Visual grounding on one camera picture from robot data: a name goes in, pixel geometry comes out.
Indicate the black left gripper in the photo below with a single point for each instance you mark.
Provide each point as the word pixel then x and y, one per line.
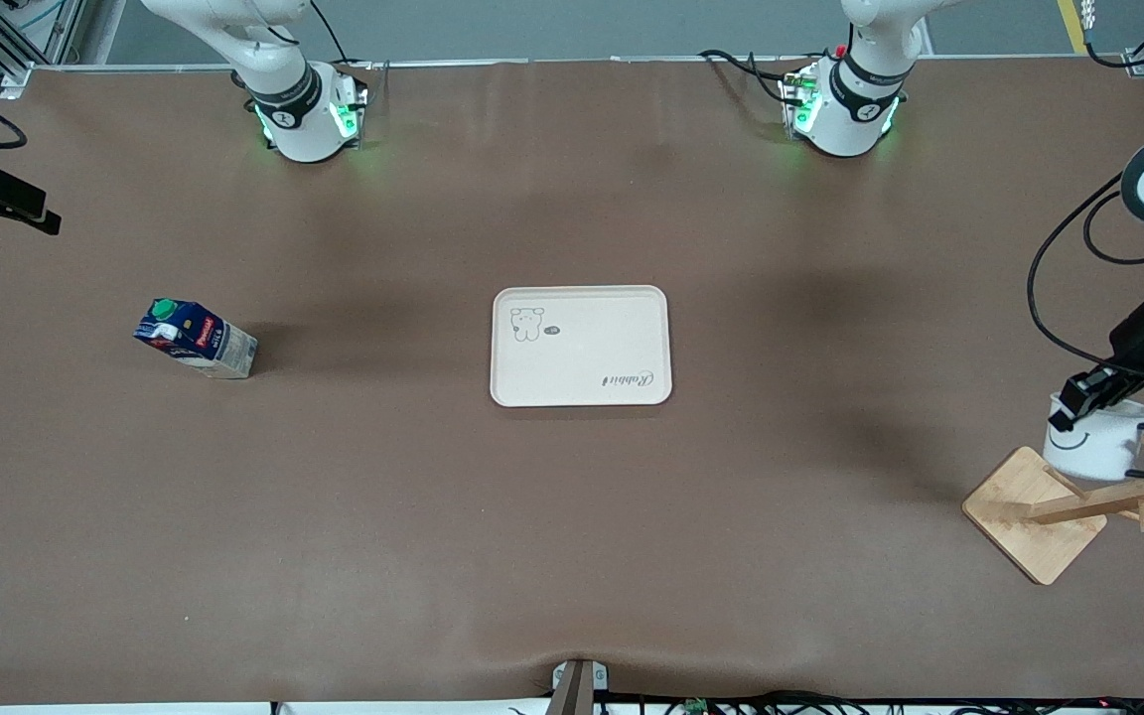
pixel 1139 345

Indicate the blue milk carton green cap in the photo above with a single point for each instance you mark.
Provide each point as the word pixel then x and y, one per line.
pixel 200 340

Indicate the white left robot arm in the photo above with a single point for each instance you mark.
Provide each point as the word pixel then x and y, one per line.
pixel 845 121

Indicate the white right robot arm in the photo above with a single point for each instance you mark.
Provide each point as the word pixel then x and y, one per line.
pixel 299 124

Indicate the beige rabbit print tray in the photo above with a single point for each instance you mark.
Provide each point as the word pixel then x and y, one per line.
pixel 582 348

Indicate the wooden mug tree stand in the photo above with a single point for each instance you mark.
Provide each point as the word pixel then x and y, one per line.
pixel 1034 521

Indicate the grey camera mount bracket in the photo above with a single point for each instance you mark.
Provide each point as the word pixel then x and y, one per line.
pixel 577 685

